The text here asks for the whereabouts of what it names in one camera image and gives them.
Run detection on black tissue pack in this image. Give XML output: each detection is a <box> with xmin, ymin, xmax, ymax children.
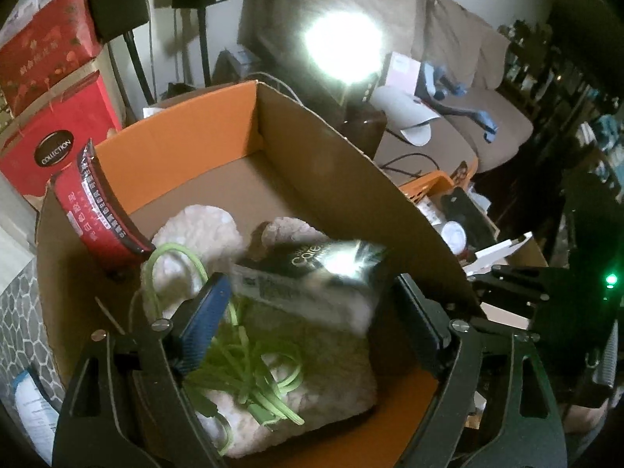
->
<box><xmin>229</xmin><ymin>240</ymin><xmax>389</xmax><ymax>336</ymax></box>

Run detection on blue grey gripper tool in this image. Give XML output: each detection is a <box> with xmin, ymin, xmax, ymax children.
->
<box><xmin>416</xmin><ymin>62</ymin><xmax>498</xmax><ymax>143</ymax></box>

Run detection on beige fuzzy socks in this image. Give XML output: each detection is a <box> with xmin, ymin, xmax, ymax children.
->
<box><xmin>142</xmin><ymin>205</ymin><xmax>378</xmax><ymax>459</ymax></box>

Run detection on left black speaker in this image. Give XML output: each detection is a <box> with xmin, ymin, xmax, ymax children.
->
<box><xmin>88</xmin><ymin>0</ymin><xmax>156</xmax><ymax>105</ymax></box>

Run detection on red snack packet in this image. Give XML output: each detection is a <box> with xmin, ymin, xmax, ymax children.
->
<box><xmin>51</xmin><ymin>140</ymin><xmax>154</xmax><ymax>271</ymax></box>

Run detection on green cable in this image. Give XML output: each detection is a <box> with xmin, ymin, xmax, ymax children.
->
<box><xmin>128</xmin><ymin>243</ymin><xmax>307</xmax><ymax>457</ymax></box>

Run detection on white plastic bag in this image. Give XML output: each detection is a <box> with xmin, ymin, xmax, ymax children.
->
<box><xmin>13</xmin><ymin>370</ymin><xmax>59</xmax><ymax>466</ymax></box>

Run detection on black pouch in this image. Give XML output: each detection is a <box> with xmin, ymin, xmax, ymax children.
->
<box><xmin>440</xmin><ymin>187</ymin><xmax>496</xmax><ymax>250</ymax></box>

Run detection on patterned white blanket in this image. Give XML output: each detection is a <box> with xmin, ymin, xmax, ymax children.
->
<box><xmin>0</xmin><ymin>258</ymin><xmax>64</xmax><ymax>410</ymax></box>

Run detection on brown sofa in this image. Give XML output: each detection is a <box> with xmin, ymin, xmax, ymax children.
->
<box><xmin>241</xmin><ymin>0</ymin><xmax>533</xmax><ymax>172</ymax></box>

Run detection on person hand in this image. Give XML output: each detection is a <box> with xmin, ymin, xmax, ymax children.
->
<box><xmin>560</xmin><ymin>399</ymin><xmax>609</xmax><ymax>434</ymax></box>

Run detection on red collection box lower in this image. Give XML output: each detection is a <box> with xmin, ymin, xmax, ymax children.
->
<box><xmin>1</xmin><ymin>71</ymin><xmax>123</xmax><ymax>210</ymax></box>

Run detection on pink booklet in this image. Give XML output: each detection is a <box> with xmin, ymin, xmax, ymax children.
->
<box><xmin>380</xmin><ymin>52</ymin><xmax>421</xmax><ymax>95</ymax></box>

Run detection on red gift box upper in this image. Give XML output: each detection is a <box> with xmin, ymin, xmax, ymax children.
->
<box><xmin>1</xmin><ymin>0</ymin><xmax>103</xmax><ymax>116</ymax></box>

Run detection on white round lid jar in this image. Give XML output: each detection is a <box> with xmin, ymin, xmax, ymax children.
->
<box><xmin>439</xmin><ymin>221</ymin><xmax>468</xmax><ymax>256</ymax></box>

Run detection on orange cardboard box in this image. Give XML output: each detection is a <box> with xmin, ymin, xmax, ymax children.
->
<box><xmin>36</xmin><ymin>82</ymin><xmax>476</xmax><ymax>467</ymax></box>

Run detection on orange plastic basket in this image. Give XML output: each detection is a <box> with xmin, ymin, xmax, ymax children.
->
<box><xmin>399</xmin><ymin>161</ymin><xmax>478</xmax><ymax>204</ymax></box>

